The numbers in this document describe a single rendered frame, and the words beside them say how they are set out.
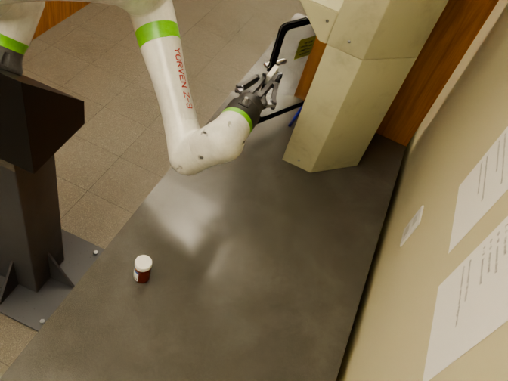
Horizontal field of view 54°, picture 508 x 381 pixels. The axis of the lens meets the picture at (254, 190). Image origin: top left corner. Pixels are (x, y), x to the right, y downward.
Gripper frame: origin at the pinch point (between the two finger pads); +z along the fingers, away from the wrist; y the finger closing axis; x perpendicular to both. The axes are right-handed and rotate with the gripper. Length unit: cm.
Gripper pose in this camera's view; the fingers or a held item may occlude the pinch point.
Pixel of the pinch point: (271, 74)
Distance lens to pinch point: 153.3
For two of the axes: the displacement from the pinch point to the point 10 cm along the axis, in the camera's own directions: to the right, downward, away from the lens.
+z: 3.8, -6.3, 6.7
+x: -2.3, 6.4, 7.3
